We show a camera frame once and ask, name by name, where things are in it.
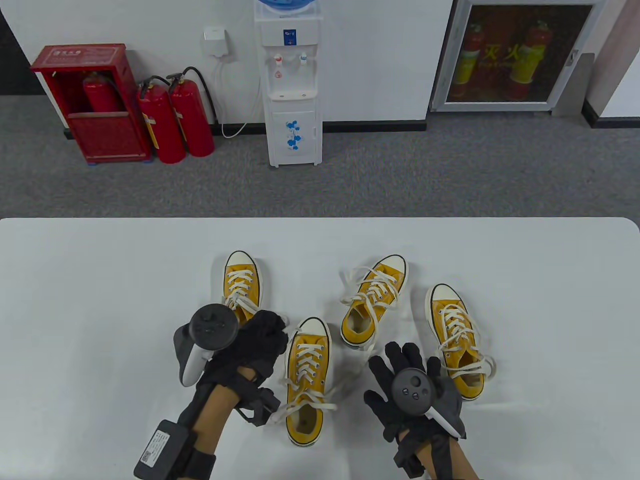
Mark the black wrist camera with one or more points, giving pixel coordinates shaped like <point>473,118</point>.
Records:
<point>409,459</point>
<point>260,407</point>

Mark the yellow shoe with white laces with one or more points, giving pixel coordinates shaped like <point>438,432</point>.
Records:
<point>310,340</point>
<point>440,311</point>
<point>350,334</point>
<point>235,275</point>

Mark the red extinguisher floor cabinet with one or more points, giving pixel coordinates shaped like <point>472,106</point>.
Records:
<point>105,137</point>

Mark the gray metal panel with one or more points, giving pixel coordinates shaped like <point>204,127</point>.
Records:
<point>575,90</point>

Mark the gray tracking controller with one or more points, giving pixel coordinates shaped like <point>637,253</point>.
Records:
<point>412,390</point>
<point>215,327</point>

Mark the person's left forearm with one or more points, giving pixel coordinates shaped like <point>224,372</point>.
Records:
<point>215,415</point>

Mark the red fire extinguisher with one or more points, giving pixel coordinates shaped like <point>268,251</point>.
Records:
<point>100,97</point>
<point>192,120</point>
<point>165,130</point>

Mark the person's right hand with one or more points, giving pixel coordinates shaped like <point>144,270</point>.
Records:
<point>400,362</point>

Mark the black labelled wrist box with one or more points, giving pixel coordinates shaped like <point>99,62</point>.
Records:
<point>160,450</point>

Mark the glass door wall cabinet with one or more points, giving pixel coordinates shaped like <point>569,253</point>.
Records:
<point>520,55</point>

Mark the person's right forearm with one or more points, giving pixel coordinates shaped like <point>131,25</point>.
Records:
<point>427,456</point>

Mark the person's left hand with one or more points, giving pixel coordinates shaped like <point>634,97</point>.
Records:
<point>260,340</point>

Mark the white water dispenser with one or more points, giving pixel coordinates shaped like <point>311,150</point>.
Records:
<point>292,90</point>

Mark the red extinguisher behind glass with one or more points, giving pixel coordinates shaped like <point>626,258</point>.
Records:
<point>530,60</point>
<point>470,60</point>

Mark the white wall box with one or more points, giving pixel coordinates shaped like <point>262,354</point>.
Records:
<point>215,42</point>

